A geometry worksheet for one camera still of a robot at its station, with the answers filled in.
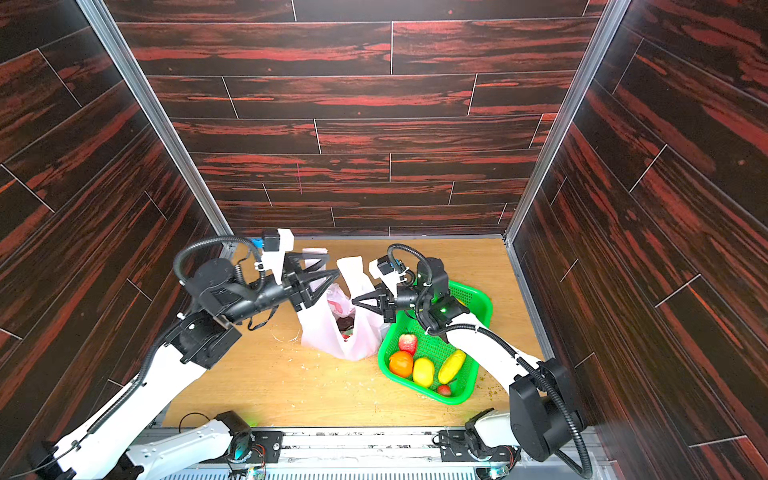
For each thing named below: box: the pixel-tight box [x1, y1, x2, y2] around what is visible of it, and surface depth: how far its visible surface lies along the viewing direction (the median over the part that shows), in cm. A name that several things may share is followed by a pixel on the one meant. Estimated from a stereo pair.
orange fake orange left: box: [389, 350, 413, 378], surface depth 83 cm
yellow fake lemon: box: [413, 357, 435, 388], surface depth 84 cm
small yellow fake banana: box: [438, 349, 466, 384], surface depth 84 cm
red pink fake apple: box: [398, 333, 418, 356], surface depth 90 cm
